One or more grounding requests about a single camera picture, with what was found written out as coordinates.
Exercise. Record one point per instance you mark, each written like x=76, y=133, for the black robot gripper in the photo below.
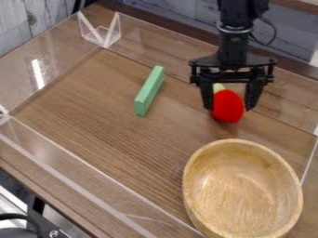
x=233, y=65

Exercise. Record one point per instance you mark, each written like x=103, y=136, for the green rectangular block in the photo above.
x=149, y=91

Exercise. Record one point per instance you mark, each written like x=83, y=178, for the black table leg bracket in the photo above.
x=48, y=229

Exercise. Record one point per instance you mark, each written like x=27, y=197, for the clear acrylic enclosure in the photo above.
x=106, y=166

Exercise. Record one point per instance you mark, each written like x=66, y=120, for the wooden bowl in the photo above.
x=241, y=190

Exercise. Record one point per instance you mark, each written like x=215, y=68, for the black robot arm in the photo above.
x=238, y=14

